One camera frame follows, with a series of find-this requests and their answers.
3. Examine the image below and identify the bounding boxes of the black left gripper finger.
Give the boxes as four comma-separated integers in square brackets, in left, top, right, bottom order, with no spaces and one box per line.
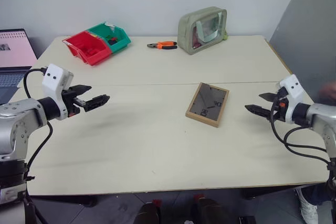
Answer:
[83,94,111,112]
[69,84,92,96]

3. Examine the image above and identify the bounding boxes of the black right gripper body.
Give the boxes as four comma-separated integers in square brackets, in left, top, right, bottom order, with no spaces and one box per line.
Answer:
[269,87,289,124]

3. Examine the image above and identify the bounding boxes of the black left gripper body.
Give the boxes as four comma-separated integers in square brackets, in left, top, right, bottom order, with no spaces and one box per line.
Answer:
[61,87,88,119]

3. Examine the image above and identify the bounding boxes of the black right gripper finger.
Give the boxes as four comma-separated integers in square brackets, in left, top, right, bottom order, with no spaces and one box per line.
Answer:
[258,92,277,102]
[244,104,272,121]

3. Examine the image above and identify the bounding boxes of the laptop with pink screen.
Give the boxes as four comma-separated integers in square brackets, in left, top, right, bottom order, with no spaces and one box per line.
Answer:
[0,27,39,104]

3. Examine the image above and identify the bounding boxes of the bystander blurred hand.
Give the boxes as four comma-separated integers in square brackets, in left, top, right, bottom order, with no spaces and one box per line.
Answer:
[320,81,336,102]

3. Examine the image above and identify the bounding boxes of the red plastic parts bin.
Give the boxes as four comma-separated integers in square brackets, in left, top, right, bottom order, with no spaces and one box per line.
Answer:
[62,30,114,67]

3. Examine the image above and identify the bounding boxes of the black parts in green bin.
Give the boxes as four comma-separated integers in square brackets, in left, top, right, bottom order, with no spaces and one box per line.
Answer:
[106,35,120,46]

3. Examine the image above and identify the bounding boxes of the green plastic parts bin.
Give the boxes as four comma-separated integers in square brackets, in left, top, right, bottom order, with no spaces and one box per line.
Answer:
[86,21,132,55]

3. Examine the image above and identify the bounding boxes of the bystander dark trouser leg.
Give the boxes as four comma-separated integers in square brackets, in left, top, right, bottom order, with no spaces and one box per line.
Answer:
[305,181,334,206]

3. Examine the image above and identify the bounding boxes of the olive pouch with clear window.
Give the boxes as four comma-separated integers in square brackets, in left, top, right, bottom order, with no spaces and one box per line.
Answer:
[177,6,229,56]

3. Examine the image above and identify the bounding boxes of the black table leg base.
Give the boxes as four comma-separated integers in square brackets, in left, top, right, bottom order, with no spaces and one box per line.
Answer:
[28,194,98,208]

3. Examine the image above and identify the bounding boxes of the white sneaker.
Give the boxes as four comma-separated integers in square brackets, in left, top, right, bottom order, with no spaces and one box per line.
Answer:
[296,186,320,224]

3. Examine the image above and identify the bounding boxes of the dark rounded shape red tip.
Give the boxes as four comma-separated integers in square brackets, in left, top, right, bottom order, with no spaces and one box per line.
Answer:
[137,199,162,224]
[192,194,227,224]

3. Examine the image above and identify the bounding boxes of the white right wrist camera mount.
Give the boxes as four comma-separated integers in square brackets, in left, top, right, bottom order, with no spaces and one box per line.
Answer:
[278,74,306,125]

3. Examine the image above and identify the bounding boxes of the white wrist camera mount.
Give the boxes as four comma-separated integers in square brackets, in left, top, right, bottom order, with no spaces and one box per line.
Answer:
[278,74,306,125]
[41,63,75,121]

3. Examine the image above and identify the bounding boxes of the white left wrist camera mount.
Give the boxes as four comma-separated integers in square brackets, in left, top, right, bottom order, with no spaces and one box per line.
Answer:
[41,63,75,121]

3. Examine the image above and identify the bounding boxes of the wooden picture frame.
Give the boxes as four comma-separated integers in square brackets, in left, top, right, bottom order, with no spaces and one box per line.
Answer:
[185,82,230,129]

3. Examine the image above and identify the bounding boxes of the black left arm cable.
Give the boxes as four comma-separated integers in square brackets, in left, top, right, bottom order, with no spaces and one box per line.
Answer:
[23,68,54,183]

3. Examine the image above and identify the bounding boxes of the orange black handled pliers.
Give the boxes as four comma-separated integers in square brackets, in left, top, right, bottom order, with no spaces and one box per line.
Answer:
[146,40,179,50]

